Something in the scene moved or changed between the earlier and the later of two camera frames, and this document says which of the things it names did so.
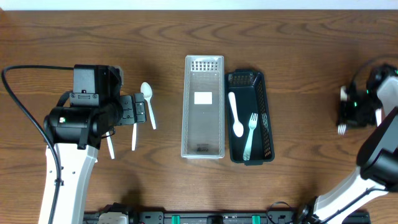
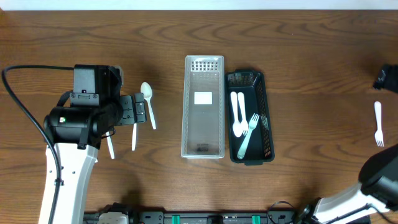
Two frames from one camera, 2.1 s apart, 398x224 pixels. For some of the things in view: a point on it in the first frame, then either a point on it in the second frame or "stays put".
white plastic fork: (344, 98) → (243, 121)
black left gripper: (127, 117) stays put
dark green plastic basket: (250, 96) stays put
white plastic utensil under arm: (110, 145) stays put
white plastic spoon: (237, 126) stays put
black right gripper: (345, 117) → (388, 78)
